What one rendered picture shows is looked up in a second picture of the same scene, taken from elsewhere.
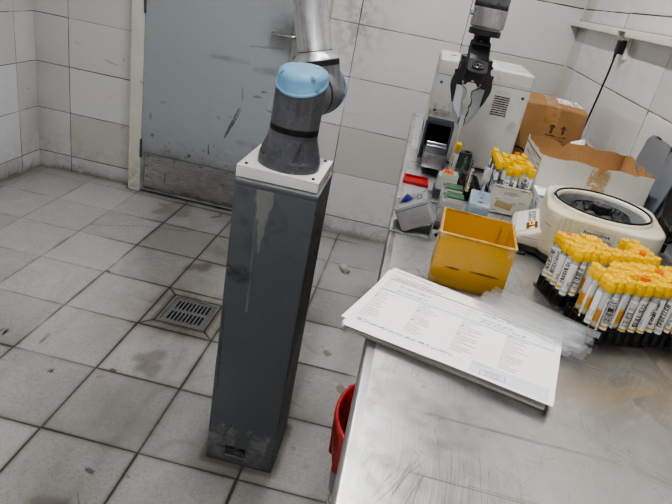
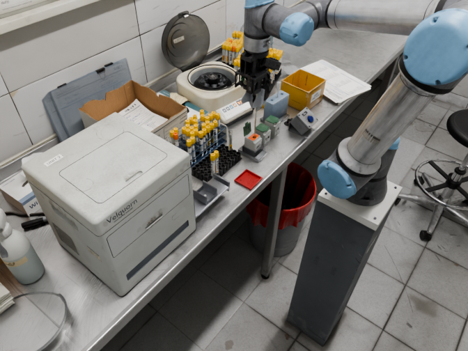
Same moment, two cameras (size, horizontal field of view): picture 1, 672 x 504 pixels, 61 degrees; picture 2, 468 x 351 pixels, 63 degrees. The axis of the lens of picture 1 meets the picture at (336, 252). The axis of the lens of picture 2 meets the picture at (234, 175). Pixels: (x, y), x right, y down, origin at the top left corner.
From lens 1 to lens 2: 2.34 m
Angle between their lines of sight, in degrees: 104
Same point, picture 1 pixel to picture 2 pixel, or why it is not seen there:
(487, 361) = (330, 69)
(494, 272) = (303, 81)
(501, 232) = (284, 86)
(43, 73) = not seen: outside the picture
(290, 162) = not seen: hidden behind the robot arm
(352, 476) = (382, 63)
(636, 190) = (140, 92)
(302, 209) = not seen: hidden behind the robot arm
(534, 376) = (319, 65)
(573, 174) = (170, 106)
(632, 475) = (314, 51)
